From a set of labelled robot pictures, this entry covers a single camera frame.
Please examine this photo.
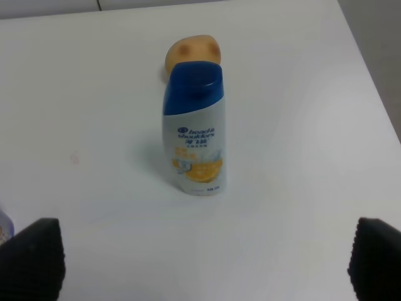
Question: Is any white blue-capped shampoo bottle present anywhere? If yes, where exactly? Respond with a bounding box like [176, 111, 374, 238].
[162, 61, 226, 196]

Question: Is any tan potato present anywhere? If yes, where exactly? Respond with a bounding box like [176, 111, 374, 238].
[165, 34, 221, 75]

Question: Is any purple lidded round container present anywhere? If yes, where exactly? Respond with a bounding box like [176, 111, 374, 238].
[0, 210, 14, 245]

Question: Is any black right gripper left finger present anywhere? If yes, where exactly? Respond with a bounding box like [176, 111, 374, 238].
[1, 218, 66, 300]

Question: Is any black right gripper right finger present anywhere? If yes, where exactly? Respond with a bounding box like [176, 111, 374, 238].
[347, 218, 400, 301]

